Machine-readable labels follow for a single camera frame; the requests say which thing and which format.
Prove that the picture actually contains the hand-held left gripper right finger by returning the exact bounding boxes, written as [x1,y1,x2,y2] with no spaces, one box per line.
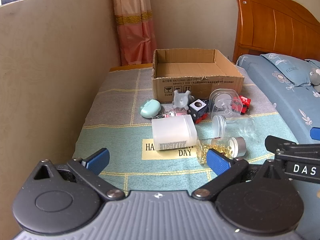
[192,149,287,200]

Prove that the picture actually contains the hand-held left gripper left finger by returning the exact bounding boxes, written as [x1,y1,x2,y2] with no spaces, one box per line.
[32,148,125,200]

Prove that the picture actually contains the yellow capsule bottle silver cap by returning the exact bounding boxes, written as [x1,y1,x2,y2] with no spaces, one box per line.
[196,137,247,165]

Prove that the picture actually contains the clear glass jar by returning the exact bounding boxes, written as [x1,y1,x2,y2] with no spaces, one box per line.
[212,115,256,137]

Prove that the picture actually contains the red toy car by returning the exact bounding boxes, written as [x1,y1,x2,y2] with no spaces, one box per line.
[231,95,251,115]

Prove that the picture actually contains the white plastic bottle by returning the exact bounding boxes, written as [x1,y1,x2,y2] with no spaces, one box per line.
[151,115,198,151]

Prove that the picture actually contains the black cube toy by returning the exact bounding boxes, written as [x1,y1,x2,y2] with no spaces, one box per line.
[188,99,210,125]

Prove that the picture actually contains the small pink toy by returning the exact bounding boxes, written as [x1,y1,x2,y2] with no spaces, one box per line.
[166,110,187,118]

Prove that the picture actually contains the grey paw-shaped toy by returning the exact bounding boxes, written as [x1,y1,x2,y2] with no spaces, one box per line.
[172,90,197,110]

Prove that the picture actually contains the mint green case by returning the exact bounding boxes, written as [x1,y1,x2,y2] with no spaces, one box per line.
[140,99,161,119]

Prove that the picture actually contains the brown cardboard box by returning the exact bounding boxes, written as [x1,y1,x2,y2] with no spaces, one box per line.
[151,49,245,103]

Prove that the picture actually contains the blue floral bed sheet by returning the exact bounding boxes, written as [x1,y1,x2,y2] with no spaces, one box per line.
[235,54,320,145]

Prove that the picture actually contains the grey plush toy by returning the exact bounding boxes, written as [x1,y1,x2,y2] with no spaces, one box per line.
[309,67,320,92]

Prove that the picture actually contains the blue floral pillow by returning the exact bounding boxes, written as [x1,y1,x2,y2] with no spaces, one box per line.
[260,52,320,88]

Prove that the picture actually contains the wooden bed headboard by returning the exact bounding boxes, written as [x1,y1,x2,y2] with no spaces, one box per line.
[232,0,320,64]

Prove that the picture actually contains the pink curtain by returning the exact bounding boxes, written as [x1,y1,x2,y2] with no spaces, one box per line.
[111,0,158,67]

